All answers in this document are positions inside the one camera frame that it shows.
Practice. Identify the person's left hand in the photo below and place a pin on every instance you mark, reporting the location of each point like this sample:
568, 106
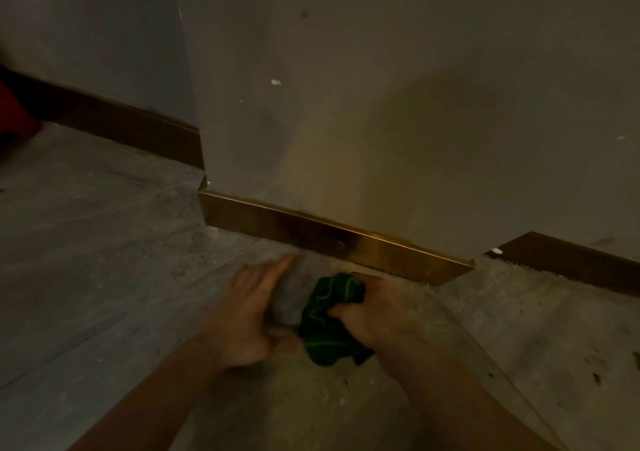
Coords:
243, 319

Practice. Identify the person's right hand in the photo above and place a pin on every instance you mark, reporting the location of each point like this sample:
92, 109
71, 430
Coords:
372, 315

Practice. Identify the person's left thumb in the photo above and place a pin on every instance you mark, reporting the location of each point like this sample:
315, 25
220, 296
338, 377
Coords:
285, 343

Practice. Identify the person's right thumb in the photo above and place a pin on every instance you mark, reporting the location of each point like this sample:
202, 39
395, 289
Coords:
345, 308

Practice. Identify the green cleaning cloth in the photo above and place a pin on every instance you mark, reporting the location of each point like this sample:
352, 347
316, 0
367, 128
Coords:
332, 323

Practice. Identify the person's left forearm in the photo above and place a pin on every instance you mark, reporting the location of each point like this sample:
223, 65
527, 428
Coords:
150, 403

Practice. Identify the person's right forearm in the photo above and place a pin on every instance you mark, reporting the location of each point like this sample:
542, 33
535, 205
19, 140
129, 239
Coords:
460, 395

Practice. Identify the shiny copper skirting board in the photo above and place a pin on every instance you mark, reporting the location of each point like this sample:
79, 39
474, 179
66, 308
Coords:
325, 235

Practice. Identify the dark brown skirting board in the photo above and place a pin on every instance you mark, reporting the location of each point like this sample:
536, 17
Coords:
120, 120
570, 260

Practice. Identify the red object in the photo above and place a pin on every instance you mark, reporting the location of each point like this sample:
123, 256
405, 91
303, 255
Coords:
15, 110

